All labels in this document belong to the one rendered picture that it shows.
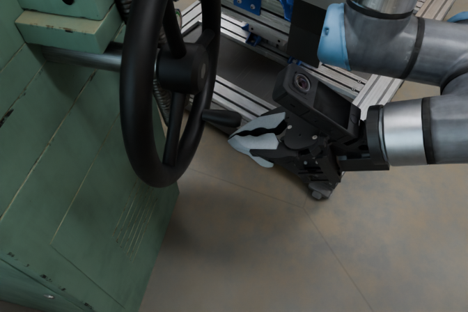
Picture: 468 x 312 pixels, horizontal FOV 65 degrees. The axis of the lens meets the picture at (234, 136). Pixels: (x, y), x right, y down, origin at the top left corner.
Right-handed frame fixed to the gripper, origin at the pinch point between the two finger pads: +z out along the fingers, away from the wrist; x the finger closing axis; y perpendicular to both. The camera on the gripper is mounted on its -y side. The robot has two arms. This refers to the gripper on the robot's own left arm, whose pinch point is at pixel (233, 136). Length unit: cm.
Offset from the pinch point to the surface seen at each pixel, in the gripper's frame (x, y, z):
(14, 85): -8.2, -22.3, 14.4
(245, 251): 5, 62, 32
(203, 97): 4.9, -3.9, 4.9
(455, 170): 53, 94, -24
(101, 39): -2.5, -21.4, 4.4
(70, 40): -3.4, -22.9, 7.2
